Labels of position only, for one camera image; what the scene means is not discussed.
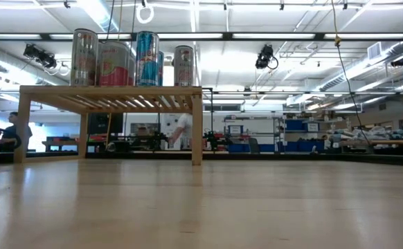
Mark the white Celsius Peach Vibe can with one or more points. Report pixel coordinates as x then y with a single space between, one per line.
183 65

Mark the blue silver Red Bull can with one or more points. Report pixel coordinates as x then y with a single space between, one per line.
147 58
161 69

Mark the white slim can black lid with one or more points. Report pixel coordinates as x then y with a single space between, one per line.
83 58

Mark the wooden slatted shelf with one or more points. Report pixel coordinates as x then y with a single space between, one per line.
111 91

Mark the thin black stand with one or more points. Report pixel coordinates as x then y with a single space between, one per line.
212 114

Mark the person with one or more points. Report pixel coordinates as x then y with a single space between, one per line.
184 128
12 133

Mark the grey office chair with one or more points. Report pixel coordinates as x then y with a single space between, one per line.
253 145

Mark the blue bin storage rack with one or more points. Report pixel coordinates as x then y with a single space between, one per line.
293 124

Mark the black monitor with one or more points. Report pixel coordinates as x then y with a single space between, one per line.
101 122

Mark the black overhead light beam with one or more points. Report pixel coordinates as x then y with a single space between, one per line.
274 36

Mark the dark bench red top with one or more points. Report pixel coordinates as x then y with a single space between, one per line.
61 141

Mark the black ceiling spotlight cluster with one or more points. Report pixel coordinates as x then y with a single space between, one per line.
38 55

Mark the cluttered workbench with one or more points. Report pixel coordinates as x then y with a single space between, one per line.
378 141

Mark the small black ceiling device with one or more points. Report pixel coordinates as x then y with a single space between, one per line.
399 62

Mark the black hanging camera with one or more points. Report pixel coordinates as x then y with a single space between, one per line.
264 55

